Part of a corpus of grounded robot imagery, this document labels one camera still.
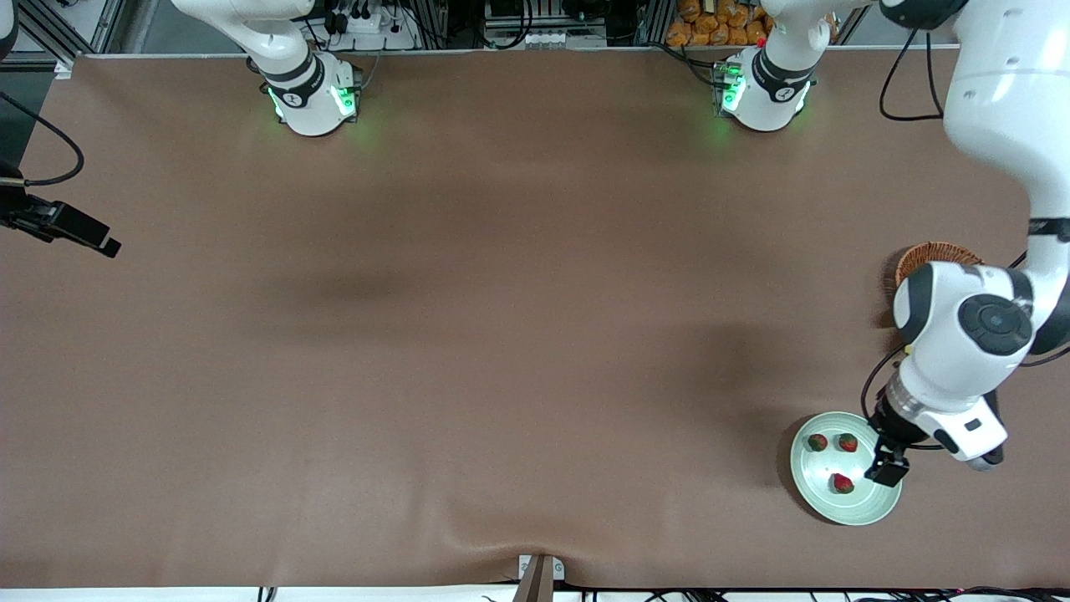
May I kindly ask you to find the brown wicker basket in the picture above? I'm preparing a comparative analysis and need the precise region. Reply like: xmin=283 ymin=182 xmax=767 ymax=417
xmin=894 ymin=242 xmax=986 ymax=289

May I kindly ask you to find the large table cover mat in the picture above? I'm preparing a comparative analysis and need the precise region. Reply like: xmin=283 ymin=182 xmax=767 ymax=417
xmin=0 ymin=52 xmax=1070 ymax=590

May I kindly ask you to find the pale green round plate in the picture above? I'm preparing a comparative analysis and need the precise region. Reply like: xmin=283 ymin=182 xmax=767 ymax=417
xmin=790 ymin=411 xmax=904 ymax=527

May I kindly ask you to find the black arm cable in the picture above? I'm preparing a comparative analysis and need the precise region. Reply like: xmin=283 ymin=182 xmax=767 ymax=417
xmin=859 ymin=29 xmax=947 ymax=423
xmin=0 ymin=90 xmax=86 ymax=186

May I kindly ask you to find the white power strip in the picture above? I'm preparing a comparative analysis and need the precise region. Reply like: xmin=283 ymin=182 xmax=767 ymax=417
xmin=322 ymin=0 xmax=419 ymax=38

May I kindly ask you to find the white connector strip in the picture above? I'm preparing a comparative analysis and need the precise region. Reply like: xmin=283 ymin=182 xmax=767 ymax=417
xmin=485 ymin=23 xmax=608 ymax=49

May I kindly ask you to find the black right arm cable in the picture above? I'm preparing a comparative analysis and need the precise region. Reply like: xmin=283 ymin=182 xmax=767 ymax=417
xmin=0 ymin=90 xmax=86 ymax=186

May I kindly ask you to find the aluminium frame strut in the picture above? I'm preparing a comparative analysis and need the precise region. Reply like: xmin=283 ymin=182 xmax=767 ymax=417
xmin=17 ymin=0 xmax=126 ymax=64

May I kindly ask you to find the pile of golden bread rolls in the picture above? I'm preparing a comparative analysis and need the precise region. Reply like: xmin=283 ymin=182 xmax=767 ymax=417
xmin=666 ymin=0 xmax=770 ymax=47

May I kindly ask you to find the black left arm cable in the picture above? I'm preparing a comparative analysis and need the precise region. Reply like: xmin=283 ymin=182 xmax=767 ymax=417
xmin=859 ymin=29 xmax=947 ymax=423

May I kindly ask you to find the metal table clamp bracket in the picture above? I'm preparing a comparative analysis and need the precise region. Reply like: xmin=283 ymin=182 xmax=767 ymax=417
xmin=517 ymin=554 xmax=565 ymax=602

